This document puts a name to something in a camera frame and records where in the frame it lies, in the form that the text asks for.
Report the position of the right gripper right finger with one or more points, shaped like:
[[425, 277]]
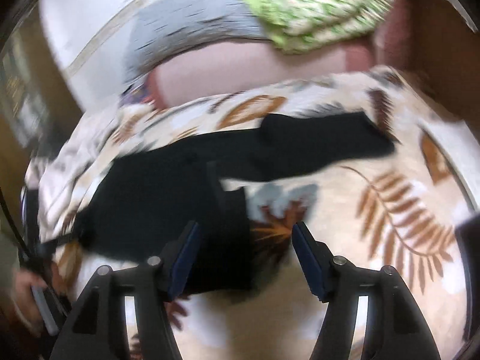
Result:
[[395, 325]]

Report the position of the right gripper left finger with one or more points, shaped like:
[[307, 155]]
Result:
[[96, 328]]

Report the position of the black pants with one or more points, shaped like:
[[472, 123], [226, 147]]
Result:
[[146, 198]]

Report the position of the person's left hand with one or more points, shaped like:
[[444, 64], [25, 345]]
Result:
[[24, 304]]

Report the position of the leaf pattern beige blanket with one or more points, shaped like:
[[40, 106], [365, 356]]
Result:
[[402, 209]]

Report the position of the wooden glass door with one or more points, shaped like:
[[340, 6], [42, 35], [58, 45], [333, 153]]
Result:
[[35, 100]]

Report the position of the colourful small items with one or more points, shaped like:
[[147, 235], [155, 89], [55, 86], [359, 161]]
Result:
[[141, 92]]

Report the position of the pink quilted mattress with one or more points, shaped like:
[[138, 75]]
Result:
[[232, 66]]

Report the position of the grey quilted blanket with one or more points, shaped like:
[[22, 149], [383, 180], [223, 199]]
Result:
[[168, 27]]

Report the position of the green patterned folded blanket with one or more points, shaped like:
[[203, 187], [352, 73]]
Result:
[[298, 26]]

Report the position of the wooden bed frame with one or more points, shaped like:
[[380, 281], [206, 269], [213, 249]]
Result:
[[429, 40]]

